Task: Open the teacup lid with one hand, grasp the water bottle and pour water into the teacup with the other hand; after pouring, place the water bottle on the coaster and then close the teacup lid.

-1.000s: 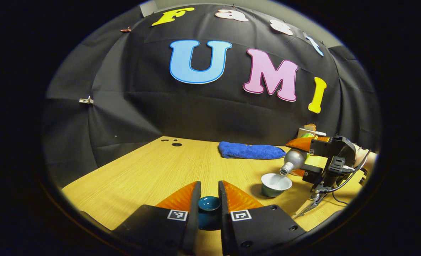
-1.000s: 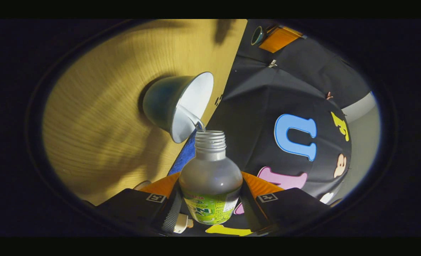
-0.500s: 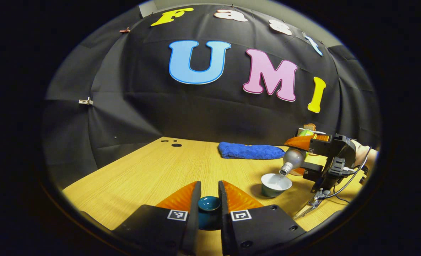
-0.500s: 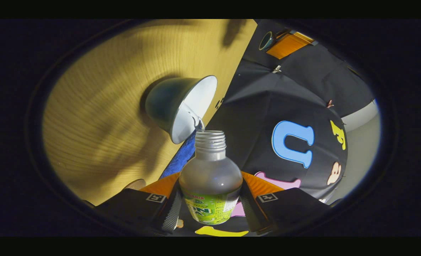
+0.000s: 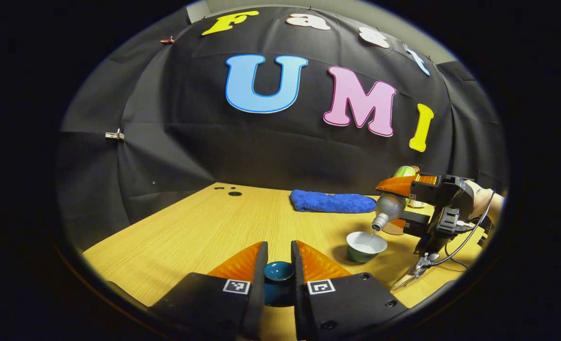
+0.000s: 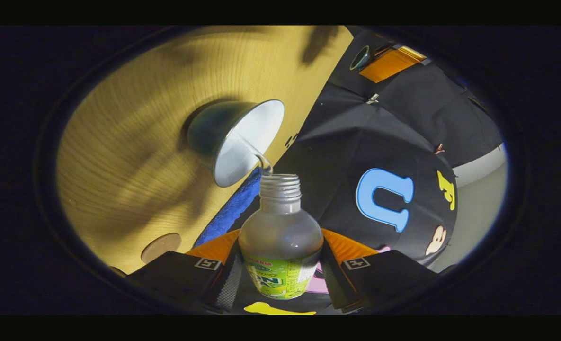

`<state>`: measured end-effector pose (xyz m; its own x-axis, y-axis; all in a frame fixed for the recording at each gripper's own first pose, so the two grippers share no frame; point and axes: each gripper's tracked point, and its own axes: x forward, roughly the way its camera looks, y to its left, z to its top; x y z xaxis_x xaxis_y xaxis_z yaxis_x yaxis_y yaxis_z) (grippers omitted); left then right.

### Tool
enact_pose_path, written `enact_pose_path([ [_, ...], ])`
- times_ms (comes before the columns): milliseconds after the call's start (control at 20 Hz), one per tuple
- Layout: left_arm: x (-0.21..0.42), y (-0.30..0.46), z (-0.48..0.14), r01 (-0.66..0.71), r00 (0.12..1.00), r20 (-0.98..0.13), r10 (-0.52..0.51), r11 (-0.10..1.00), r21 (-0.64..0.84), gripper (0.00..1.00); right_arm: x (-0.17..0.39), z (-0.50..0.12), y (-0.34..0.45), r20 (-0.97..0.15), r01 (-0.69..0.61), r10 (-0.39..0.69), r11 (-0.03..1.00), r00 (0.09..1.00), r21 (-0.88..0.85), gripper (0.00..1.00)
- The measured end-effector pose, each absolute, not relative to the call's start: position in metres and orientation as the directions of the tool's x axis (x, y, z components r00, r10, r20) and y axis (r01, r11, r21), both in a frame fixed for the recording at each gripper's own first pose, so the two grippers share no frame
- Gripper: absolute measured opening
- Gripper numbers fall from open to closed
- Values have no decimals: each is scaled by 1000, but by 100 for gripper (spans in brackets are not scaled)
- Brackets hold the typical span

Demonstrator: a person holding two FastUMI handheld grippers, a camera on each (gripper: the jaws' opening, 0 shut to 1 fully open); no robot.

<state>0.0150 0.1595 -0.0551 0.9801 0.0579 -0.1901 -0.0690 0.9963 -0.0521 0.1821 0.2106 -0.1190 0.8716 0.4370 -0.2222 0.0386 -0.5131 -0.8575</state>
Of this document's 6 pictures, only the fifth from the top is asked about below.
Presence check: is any teal teacup lid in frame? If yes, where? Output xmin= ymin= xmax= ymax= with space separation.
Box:
xmin=263 ymin=261 xmax=296 ymax=307

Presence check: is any white ceramic teacup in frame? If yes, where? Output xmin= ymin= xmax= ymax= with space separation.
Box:
xmin=347 ymin=231 xmax=388 ymax=263

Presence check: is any blue towel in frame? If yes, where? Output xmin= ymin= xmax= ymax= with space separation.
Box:
xmin=290 ymin=189 xmax=377 ymax=214

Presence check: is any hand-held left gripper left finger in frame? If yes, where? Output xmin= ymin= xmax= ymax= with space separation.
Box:
xmin=149 ymin=242 xmax=269 ymax=341

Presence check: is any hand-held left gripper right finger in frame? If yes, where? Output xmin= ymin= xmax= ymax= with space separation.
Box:
xmin=290 ymin=240 xmax=409 ymax=341

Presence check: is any silver water bottle green label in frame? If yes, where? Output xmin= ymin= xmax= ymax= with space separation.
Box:
xmin=370 ymin=165 xmax=421 ymax=233

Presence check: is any black backdrop cloth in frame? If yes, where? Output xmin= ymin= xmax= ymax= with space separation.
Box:
xmin=55 ymin=5 xmax=508 ymax=251

